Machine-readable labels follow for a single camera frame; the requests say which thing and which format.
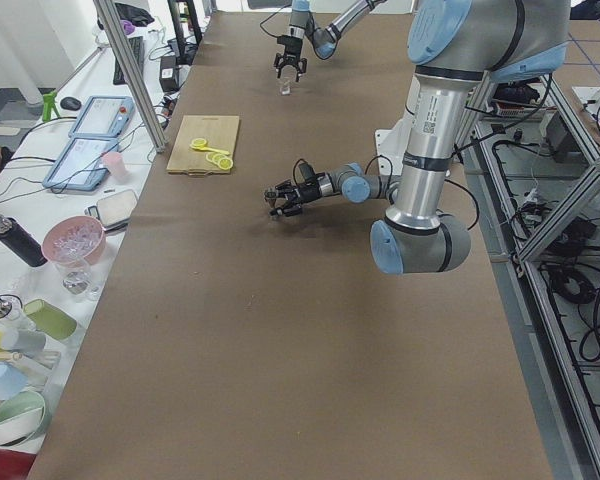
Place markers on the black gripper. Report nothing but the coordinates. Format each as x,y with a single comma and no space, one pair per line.
290,50
307,192

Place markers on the steel double jigger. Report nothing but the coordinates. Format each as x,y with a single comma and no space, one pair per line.
271,198

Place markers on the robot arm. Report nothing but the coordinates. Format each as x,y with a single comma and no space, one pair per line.
324,41
454,45

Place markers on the pink plastic cup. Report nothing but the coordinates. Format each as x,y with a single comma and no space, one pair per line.
114,163

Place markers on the light blue cup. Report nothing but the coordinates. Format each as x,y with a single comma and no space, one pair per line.
12,381

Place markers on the lemon slice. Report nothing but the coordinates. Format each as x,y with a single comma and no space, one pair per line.
225,163
214,157

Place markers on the bamboo cutting board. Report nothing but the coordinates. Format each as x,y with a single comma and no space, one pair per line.
199,135

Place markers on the blue teach pendant far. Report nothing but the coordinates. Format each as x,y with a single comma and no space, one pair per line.
103,117

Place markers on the blue teach pendant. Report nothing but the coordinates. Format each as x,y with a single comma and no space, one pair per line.
79,166
103,117

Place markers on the blue teach pendant near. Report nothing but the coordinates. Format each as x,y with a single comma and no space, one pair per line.
79,166

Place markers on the pink bowl with ice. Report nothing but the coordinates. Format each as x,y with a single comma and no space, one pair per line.
78,237

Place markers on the computer mouse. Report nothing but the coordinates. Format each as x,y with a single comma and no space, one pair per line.
70,103

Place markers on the clear wine glass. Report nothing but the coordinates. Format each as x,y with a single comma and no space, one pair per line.
75,277

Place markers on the green ceramic bottle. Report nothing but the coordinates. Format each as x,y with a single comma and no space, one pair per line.
50,319

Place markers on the black insulated bottle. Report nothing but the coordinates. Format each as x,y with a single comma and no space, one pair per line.
20,242

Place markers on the glass dispenser with steel spout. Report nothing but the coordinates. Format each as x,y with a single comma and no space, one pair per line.
11,308

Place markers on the pale green bowl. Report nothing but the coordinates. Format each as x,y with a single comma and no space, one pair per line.
23,417

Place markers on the aluminium frame post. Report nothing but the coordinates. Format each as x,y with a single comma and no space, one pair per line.
109,18

